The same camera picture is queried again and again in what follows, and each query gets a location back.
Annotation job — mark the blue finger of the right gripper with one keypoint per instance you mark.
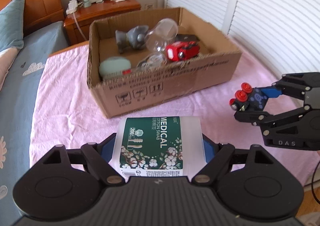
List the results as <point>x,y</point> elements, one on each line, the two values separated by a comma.
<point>293,85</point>
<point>267,113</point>

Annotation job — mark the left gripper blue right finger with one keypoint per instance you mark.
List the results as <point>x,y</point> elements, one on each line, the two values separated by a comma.
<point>218,157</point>

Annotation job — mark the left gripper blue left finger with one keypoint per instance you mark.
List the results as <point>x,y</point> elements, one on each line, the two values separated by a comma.
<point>97,156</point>

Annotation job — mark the black blue toy robot cube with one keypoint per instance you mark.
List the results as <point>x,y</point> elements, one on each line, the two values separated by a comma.
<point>248,98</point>

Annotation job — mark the green medical cotton swab box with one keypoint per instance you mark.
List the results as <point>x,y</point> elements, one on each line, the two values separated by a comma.
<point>159,147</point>

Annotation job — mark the mint green round object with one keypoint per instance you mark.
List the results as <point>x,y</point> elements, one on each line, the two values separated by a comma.
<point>113,66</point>

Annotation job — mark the red toy fire truck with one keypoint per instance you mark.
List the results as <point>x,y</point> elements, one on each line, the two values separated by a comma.
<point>182,50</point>

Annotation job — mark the grey rubber animal toy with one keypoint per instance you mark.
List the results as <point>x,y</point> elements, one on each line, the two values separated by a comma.
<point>134,38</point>

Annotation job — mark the clear plastic jar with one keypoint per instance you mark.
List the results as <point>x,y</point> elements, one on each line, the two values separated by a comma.
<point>161,35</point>

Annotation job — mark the pink table cloth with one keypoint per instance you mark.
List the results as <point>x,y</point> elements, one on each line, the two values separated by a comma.
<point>66,113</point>

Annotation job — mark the white louvered closet door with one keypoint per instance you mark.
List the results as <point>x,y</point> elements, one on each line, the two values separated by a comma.
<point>282,34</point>

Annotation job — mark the brown cardboard box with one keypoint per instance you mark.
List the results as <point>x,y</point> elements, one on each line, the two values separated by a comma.
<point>150,86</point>

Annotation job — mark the blue bed sheet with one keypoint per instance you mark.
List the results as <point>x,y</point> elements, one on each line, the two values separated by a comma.
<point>18,96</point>

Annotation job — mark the wooden nightstand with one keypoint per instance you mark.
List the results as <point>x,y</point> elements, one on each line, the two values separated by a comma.
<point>85,16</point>

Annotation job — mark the white power strip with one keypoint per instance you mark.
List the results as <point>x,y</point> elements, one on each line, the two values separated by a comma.
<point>72,7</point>

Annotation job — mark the blue pillow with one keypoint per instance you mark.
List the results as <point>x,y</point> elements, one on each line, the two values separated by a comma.
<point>12,25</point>

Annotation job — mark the wall power socket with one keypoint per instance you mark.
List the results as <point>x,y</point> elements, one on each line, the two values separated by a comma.
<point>149,6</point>

